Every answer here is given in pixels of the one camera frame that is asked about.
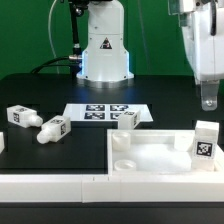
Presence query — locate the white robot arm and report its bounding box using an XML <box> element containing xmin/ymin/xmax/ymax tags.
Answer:
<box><xmin>77</xmin><ymin>0</ymin><xmax>224</xmax><ymax>111</ymax></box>

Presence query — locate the white cable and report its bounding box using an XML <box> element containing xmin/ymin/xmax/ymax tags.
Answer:
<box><xmin>47</xmin><ymin>0</ymin><xmax>61</xmax><ymax>75</ymax></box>

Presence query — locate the black cable bundle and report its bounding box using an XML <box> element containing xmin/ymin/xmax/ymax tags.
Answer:
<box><xmin>30</xmin><ymin>55</ymin><xmax>83</xmax><ymax>75</ymax></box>

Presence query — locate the white left fence piece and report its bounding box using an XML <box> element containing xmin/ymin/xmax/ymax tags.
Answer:
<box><xmin>0</xmin><ymin>132</ymin><xmax>5</xmax><ymax>154</ymax></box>

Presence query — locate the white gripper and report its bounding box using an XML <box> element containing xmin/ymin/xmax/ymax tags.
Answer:
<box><xmin>180</xmin><ymin>0</ymin><xmax>224</xmax><ymax>111</ymax></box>

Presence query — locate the white square tabletop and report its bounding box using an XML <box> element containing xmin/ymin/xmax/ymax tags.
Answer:
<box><xmin>107</xmin><ymin>130</ymin><xmax>224</xmax><ymax>175</ymax></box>

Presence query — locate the black camera pole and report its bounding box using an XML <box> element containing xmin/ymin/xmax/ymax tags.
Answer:
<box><xmin>68</xmin><ymin>0</ymin><xmax>89</xmax><ymax>78</ymax></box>

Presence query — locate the white front fence bar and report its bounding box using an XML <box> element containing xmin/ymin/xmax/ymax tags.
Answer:
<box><xmin>0</xmin><ymin>173</ymin><xmax>224</xmax><ymax>203</ymax></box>

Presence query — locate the white marker base sheet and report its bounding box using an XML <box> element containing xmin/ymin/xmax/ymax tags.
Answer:
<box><xmin>63</xmin><ymin>103</ymin><xmax>153</xmax><ymax>122</ymax></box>

